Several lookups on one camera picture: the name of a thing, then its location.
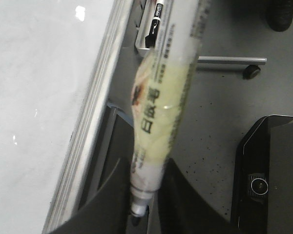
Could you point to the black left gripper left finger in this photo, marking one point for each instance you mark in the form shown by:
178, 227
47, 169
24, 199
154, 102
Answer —
107, 212

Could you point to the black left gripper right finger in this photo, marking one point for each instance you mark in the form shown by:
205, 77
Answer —
183, 211

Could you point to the white taped whiteboard marker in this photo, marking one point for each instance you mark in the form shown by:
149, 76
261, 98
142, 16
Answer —
159, 94

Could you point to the black robot base box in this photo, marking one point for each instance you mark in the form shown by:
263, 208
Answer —
262, 196

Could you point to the grey stand leg with caster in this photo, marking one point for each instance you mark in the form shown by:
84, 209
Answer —
252, 64

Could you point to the black deli marker in tray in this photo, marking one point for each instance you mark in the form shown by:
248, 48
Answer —
150, 39

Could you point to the white marker tray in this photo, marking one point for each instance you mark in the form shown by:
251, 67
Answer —
145, 22

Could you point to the white whiteboard with metal frame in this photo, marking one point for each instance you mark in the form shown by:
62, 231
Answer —
57, 61

